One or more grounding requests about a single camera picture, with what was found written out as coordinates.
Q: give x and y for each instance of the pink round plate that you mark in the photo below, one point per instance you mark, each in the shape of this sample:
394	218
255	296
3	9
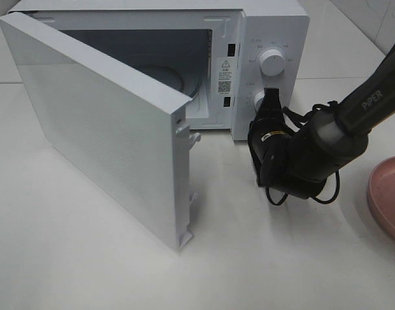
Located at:
381	195

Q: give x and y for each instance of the glass microwave turntable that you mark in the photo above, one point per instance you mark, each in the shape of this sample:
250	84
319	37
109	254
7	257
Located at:
185	83

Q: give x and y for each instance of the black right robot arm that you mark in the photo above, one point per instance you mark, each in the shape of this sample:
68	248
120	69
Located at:
296	154

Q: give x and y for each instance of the white microwave door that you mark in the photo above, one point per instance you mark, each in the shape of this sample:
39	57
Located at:
123	129

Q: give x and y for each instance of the lower white timer knob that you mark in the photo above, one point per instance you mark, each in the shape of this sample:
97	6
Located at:
257	100

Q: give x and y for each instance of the white warning label sticker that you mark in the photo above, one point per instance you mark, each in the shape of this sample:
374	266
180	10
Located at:
225	67

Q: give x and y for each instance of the upper white power knob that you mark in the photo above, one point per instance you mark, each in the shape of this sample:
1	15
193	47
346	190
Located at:
272	61

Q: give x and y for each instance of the white microwave oven body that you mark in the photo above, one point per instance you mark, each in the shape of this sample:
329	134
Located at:
190	36

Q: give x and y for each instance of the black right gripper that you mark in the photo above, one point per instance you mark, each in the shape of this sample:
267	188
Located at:
268	141

